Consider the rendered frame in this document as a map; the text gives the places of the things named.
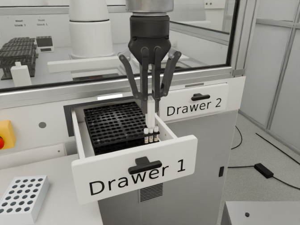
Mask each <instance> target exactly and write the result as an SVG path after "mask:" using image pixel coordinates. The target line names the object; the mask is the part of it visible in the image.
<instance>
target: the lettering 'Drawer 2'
mask: <svg viewBox="0 0 300 225"><path fill-rule="evenodd" d="M218 99H220V102H221V98H218ZM218 99H217V100H218ZM220 102H219V103H220ZM209 103H211V102H208V104H209ZM219 103H218V104H219ZM202 104H204V106H205V103H202ZM202 104H201V105H202ZM218 104H217V105H216V107H220V106H218ZM201 105H200V110H204V109H205V108H204V109H201V107H204V106H201ZM184 107H187V106H184ZM184 107H183V108H184ZM197 107H198V104H197ZM197 107H196V108H195V105H193V108H195V111H196V110H197ZM169 108H173V109H174V111H173V113H172V114H170V115H173V114H174V113H175V108H174V107H173V106H170V107H167V116H170V115H168V114H169ZM179 108H181V107H179ZM179 108H177V114H178V110H179ZM193 108H192V107H191V105H190V109H191V112H192V111H193ZM185 109H186V112H188V107H187V108H185ZM185 109H183V110H185ZM207 109H208V105H207ZM183 110H182V113H186V112H183Z"/></svg>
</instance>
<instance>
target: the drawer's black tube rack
mask: <svg viewBox="0 0 300 225"><path fill-rule="evenodd" d="M83 111H84V115H85V117H84V119H85V122H86V126H87V130H88V133H89V137H90V140H91V143H92V147H93V151H94V154H95V156H97V155H101V154H106V153H111V152H115V151H120V150H125V149H129V148H134V147H138V146H143V145H148V144H152V143H157V142H159V140H157V141H154V135H153V142H149V137H148V143H145V140H144V137H143V138H138V139H134V140H129V141H125V142H119V143H114V144H110V145H105V146H99V147H94V145H93V142H94V141H100V140H104V139H109V138H115V137H119V136H124V135H126V136H127V135H129V134H133V133H140V132H144V129H145V128H147V125H146V115H145V114H143V113H142V111H141V109H140V107H139V106H138V105H137V104H136V102H135V101H134V102H128V103H122V104H114V105H108V106H102V107H95V108H88V109H84V110H83ZM127 138H128V137H127Z"/></svg>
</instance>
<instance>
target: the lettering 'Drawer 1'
mask: <svg viewBox="0 0 300 225"><path fill-rule="evenodd" d="M178 162H181V169H180V170H179V171H178V172H180V171H184V170H185V169H183V159H181V160H179V161H178ZM167 167H169V166H166V167H163V168H162V176H164V170H165V168H167ZM153 171H157V173H153V174H151V173H152V172H153ZM158 173H159V171H158V169H153V170H152V171H151V172H150V173H149V178H150V179H155V178H158V176H157V177H154V178H152V177H151V175H155V174H158ZM145 175H146V172H144V176H143V179H142V177H141V175H140V173H139V174H137V178H136V181H135V179H134V176H133V175H131V176H132V179H133V182H134V184H136V183H137V181H138V177H140V180H141V182H144V178H145ZM121 179H126V180H125V181H121V182H120V183H119V184H118V187H119V188H123V187H124V186H128V179H127V178H126V177H122V178H120V179H118V180H121ZM113 181H116V180H115V179H114V180H112V181H111V182H113ZM111 182H110V181H108V185H109V190H111ZM123 182H126V184H125V185H124V186H120V184H121V183H123ZM93 183H101V184H102V189H101V191H99V192H97V193H93V189H92V184H93ZM89 184H90V190H91V195H96V194H99V193H101V192H102V191H103V190H104V183H103V182H102V181H95V182H91V183H89Z"/></svg>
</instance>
